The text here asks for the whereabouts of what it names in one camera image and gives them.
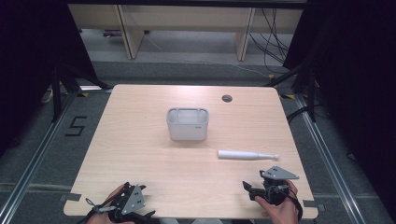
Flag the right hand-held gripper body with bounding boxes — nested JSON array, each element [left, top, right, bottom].
[[259, 165, 301, 206]]

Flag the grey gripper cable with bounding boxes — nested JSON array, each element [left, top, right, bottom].
[[84, 197, 117, 216]]

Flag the person's left hand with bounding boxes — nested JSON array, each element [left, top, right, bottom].
[[86, 184, 127, 224]]

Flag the black floor cable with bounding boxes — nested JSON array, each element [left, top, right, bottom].
[[285, 105, 310, 125]]

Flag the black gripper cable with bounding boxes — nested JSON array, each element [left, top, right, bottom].
[[281, 185, 304, 222]]

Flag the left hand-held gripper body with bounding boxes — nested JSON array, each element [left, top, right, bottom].
[[107, 182, 148, 224]]

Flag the person's right hand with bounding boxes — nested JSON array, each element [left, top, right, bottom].
[[254, 179, 301, 224]]

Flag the black metal stand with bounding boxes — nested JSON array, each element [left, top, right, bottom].
[[50, 61, 112, 123], [263, 60, 319, 123]]

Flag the grey tape piece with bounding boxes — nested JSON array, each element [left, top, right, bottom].
[[59, 192, 82, 203], [302, 199, 326, 213]]

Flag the aluminium floor rail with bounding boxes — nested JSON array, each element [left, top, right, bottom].
[[0, 91, 78, 224], [293, 92, 370, 224]]

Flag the white electric toothbrush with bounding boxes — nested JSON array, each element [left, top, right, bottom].
[[217, 149, 281, 161]]

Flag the black hanging cables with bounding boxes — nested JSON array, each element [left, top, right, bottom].
[[247, 7, 292, 75]]

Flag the black curtain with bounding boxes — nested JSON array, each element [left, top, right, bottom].
[[282, 0, 396, 220], [0, 0, 98, 158]]

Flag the white toothbrush holder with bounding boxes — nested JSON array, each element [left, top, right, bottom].
[[165, 106, 210, 142]]

